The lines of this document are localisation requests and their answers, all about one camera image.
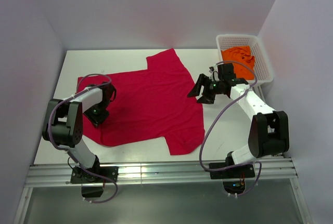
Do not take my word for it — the white perforated plastic basket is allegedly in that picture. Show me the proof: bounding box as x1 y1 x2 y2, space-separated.
216 34 274 85

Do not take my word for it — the red t shirt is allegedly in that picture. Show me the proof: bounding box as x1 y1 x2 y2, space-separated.
83 49 205 155

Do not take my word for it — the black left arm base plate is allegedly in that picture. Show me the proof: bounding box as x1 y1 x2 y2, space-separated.
70 166 119 184

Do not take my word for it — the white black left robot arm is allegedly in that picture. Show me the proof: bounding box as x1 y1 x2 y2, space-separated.
42 82 117 182

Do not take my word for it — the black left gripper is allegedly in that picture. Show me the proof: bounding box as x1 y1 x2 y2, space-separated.
83 101 110 128

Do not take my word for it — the orange t shirt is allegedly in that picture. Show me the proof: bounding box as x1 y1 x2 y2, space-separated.
221 46 255 80

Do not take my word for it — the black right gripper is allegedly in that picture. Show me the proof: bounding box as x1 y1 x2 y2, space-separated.
187 73 224 104

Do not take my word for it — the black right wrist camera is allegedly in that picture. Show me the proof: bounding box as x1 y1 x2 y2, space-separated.
210 63 236 81

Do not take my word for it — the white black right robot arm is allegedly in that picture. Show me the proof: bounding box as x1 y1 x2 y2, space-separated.
187 74 289 177

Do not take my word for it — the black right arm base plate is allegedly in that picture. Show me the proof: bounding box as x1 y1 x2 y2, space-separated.
209 162 255 179

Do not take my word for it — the aluminium table edge rail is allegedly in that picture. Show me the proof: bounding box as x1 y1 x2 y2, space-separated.
24 159 298 188

